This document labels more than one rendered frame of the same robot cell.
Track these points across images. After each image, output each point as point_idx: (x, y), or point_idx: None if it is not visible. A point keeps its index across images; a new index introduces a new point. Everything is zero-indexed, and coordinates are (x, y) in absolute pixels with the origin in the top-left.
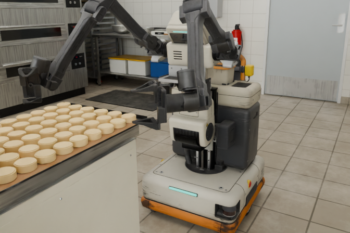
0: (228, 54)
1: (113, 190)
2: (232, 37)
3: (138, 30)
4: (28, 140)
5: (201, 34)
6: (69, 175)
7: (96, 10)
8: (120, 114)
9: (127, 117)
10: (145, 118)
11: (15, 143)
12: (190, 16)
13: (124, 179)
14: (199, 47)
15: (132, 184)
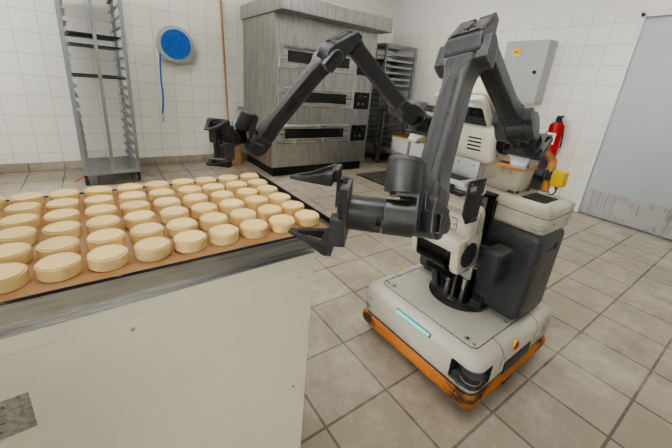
0: (524, 147)
1: (255, 323)
2: (536, 118)
3: (392, 94)
4: (128, 220)
5: (466, 98)
6: (155, 295)
7: (328, 54)
8: (299, 209)
9: (302, 216)
10: (316, 229)
11: (105, 221)
12: (453, 63)
13: (280, 309)
14: (452, 119)
15: (297, 319)
